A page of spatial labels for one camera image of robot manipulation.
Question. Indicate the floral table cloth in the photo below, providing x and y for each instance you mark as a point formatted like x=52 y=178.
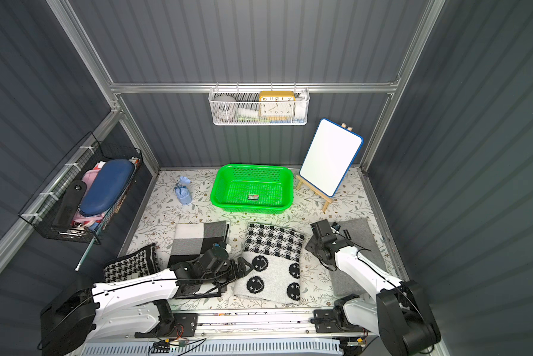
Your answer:
x=161 y=212

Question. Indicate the white wire wall basket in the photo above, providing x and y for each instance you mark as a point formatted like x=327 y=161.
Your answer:
x=248 y=107

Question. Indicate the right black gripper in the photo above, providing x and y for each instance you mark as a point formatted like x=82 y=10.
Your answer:
x=317 y=230

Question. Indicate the green plastic basket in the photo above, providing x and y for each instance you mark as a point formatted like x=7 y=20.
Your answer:
x=234 y=182

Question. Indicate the black white checkered scarf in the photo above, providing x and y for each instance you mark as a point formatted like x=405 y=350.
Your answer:
x=193 y=240

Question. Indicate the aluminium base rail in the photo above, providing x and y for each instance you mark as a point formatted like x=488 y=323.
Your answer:
x=257 y=322

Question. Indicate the white tape roll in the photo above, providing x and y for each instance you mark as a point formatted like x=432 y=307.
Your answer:
x=224 y=108

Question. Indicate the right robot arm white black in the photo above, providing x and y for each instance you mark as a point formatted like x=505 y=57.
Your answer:
x=382 y=293

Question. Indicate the small whiteboard blue frame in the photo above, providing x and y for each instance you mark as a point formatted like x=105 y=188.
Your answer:
x=332 y=151

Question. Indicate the smiley houndstooth scarf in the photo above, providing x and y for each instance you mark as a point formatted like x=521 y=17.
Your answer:
x=274 y=254

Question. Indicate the pink item in basket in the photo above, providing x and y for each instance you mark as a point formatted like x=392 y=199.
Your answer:
x=80 y=221

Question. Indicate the wooden easel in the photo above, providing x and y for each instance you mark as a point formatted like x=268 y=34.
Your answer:
x=303 y=182

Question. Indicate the yellow alarm clock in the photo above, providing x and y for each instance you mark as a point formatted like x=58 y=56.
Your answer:
x=277 y=104

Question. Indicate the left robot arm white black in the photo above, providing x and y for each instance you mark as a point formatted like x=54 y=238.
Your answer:
x=107 y=297

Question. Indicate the grey scarf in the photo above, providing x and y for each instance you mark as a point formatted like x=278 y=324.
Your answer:
x=361 y=234

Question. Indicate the blue oval case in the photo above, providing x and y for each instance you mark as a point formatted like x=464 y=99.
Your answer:
x=107 y=187

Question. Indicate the black wire side basket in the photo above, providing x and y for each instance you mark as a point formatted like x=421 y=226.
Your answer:
x=41 y=212

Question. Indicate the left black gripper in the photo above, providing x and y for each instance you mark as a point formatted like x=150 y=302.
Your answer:
x=238 y=267

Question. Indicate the houndstooth scarf at edge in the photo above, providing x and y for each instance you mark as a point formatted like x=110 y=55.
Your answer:
x=141 y=263

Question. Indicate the black remote in basket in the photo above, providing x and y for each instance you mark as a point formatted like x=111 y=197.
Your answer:
x=69 y=204

